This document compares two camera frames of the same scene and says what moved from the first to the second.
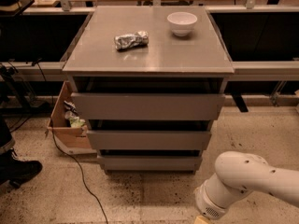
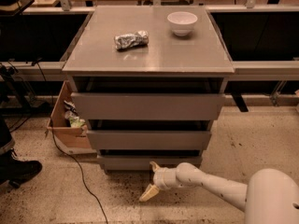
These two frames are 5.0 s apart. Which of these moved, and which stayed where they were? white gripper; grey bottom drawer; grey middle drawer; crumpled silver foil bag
Moved: white gripper
Stayed: grey bottom drawer; crumpled silver foil bag; grey middle drawer
